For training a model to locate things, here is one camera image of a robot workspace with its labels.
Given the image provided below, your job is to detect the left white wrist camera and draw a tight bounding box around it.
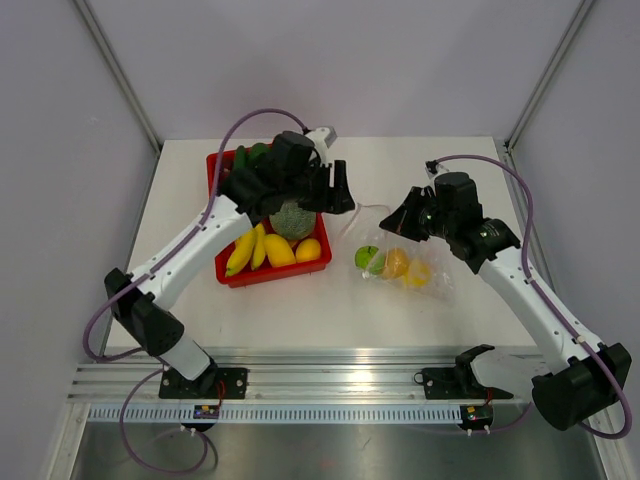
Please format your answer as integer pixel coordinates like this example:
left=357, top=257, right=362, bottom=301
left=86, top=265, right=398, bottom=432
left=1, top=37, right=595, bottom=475
left=305, top=126, right=337, bottom=165

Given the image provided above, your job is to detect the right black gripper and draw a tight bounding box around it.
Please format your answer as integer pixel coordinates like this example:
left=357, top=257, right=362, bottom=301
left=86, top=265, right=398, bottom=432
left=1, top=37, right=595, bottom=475
left=381, top=187, right=456, bottom=242

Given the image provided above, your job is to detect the green apple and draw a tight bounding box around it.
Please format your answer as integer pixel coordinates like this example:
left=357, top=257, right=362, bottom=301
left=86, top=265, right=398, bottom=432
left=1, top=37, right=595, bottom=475
left=354, top=245, right=386, bottom=276

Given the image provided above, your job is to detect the purple cable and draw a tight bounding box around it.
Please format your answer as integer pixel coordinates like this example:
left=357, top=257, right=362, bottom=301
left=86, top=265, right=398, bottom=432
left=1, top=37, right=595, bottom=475
left=82, top=107, right=311, bottom=472
left=424, top=154, right=634, bottom=440

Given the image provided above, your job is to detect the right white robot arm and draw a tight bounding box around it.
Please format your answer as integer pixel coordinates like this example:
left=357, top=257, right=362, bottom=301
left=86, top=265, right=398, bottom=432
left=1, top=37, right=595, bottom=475
left=379, top=172, right=633, bottom=440

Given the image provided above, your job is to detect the aluminium frame post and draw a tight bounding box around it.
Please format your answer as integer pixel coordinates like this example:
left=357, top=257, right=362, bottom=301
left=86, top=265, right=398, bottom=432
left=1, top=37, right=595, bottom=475
left=70, top=0, right=163, bottom=157
left=504, top=0, right=599, bottom=154

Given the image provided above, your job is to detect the right aluminium frame post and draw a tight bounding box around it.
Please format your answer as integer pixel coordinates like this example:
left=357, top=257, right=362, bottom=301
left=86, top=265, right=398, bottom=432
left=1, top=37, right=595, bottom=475
left=504, top=0, right=599, bottom=154

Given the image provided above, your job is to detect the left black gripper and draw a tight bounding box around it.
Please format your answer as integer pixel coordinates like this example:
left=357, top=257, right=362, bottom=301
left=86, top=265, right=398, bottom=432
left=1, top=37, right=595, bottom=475
left=282, top=159, right=354, bottom=215

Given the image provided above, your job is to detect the yellow mango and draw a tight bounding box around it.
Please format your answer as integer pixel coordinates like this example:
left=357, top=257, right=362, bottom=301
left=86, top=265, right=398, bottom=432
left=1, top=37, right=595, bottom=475
left=264, top=234, right=296, bottom=268

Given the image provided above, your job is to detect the yellow banana bunch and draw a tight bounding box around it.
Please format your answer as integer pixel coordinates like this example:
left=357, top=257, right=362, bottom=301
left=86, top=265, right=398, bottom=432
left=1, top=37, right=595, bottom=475
left=225, top=223, right=266, bottom=277

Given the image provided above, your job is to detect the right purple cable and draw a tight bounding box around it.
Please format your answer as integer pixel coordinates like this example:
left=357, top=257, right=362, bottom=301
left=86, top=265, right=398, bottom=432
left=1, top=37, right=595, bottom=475
left=424, top=154, right=634, bottom=440

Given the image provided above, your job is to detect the green avocado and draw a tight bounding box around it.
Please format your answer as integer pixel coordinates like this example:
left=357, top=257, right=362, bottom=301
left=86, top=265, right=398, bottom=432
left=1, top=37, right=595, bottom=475
left=248, top=142, right=270, bottom=164

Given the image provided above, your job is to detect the red plastic tray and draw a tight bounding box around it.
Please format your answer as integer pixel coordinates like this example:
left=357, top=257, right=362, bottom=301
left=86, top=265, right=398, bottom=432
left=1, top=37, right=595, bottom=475
left=206, top=150, right=332, bottom=288

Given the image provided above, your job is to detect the orange yellow round fruit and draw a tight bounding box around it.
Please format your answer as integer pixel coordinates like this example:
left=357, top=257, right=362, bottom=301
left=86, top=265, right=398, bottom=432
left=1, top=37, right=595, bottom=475
left=295, top=238, right=322, bottom=263

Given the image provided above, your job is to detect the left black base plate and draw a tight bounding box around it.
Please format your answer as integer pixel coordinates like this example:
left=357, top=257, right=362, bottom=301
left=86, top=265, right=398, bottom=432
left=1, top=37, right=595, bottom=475
left=158, top=367, right=249, bottom=400

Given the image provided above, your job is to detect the netted green melon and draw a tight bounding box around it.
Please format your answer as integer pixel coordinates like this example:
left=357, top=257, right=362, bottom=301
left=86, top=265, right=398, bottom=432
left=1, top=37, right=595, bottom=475
left=269, top=201, right=316, bottom=240

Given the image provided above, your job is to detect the aluminium mounting rail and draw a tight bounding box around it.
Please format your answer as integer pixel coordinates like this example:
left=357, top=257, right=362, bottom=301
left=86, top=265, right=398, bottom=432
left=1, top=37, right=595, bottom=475
left=67, top=345, right=544, bottom=401

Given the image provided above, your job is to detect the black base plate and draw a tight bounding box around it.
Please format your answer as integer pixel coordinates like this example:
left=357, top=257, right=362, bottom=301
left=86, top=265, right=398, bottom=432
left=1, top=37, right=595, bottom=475
left=413, top=344, right=514, bottom=403
left=158, top=367, right=249, bottom=400

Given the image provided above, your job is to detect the yellow pear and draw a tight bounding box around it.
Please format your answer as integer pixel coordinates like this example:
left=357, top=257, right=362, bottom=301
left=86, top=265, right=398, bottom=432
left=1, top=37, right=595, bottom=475
left=403, top=258, right=432, bottom=289

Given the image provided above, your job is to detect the left aluminium frame post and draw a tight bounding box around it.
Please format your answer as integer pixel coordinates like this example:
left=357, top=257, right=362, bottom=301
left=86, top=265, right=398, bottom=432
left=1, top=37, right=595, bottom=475
left=70, top=0, right=163, bottom=157

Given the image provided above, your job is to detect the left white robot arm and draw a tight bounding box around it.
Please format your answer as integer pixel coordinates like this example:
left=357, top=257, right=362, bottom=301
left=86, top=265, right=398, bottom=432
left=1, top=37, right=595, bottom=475
left=105, top=127, right=355, bottom=398

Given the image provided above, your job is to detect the clear zip top bag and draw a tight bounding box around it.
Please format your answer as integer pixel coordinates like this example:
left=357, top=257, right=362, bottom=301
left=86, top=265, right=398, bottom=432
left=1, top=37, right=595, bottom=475
left=334, top=203, right=456, bottom=304

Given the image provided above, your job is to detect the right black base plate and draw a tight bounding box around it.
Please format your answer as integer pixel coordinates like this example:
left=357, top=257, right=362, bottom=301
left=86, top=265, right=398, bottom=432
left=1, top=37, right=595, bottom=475
left=413, top=344, right=514, bottom=403

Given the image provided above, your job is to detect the dark green cucumber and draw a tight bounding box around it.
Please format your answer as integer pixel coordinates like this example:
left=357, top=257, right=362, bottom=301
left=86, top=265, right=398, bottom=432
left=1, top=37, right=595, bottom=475
left=233, top=145, right=248, bottom=170

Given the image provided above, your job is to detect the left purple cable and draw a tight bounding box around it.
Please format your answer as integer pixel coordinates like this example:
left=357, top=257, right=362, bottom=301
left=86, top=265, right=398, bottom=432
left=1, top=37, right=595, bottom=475
left=82, top=107, right=311, bottom=472

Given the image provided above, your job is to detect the white slotted cable duct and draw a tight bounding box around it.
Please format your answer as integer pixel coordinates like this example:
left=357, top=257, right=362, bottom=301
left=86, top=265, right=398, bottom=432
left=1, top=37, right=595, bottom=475
left=88, top=403, right=462, bottom=425

